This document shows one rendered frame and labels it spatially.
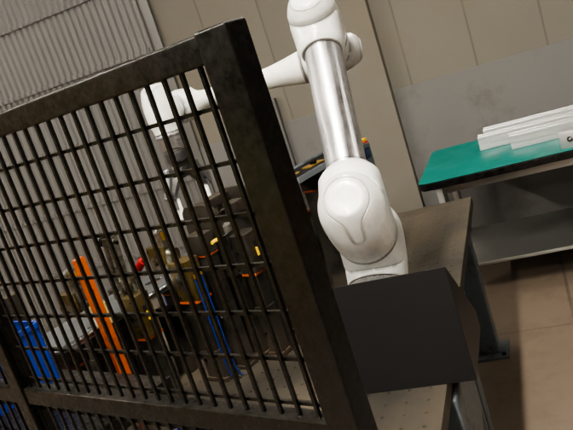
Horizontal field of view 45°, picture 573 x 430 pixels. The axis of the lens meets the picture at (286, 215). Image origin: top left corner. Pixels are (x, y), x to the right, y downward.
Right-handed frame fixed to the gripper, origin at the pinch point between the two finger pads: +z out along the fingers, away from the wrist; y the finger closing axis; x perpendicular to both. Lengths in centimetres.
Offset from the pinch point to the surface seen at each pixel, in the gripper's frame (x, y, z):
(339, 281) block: -33, 19, 36
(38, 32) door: 259, 153, -105
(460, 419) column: -89, -26, 53
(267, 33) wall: 111, 210, -54
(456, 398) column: -89, -26, 48
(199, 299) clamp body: -22.8, -31.2, 17.9
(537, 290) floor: -35, 169, 113
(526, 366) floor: -52, 97, 113
